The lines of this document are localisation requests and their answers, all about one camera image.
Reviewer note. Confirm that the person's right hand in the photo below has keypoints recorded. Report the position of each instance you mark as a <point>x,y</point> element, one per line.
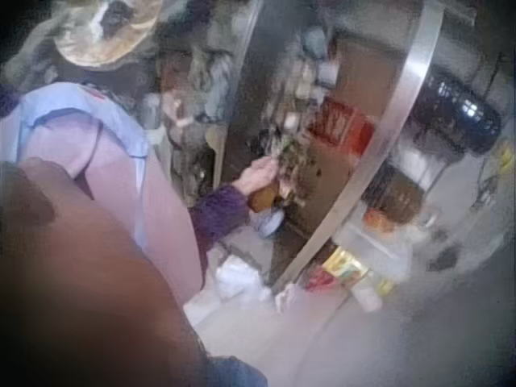
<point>255,175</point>

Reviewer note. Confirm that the person's right fingers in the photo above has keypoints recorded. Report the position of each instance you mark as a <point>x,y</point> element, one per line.
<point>269,166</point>

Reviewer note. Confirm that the bunch of green leafy herbs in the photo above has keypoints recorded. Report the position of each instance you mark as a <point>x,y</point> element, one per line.
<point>291,159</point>

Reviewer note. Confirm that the brown jar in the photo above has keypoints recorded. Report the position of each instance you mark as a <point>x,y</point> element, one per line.
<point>264,198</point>

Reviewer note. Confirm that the blue and white bowl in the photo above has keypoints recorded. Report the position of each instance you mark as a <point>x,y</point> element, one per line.
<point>267,223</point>

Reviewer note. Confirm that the red box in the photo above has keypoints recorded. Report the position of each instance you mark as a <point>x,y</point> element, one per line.
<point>340,125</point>

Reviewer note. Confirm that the yellow green packet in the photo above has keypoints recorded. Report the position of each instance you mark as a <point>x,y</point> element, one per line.
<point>342,266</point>

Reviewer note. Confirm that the curved steel rim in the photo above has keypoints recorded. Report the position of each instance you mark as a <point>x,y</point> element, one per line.
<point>387,121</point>

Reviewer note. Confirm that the clear plastic container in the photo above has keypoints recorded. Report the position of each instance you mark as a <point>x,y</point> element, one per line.
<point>379,250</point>

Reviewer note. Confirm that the white plastic bottle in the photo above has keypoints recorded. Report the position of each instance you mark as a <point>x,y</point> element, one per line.
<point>366,295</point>

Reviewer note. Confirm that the black round appliance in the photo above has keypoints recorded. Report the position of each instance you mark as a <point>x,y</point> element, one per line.
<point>455,115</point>

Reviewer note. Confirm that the round woven tray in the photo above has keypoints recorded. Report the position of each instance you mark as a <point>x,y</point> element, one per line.
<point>109,34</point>

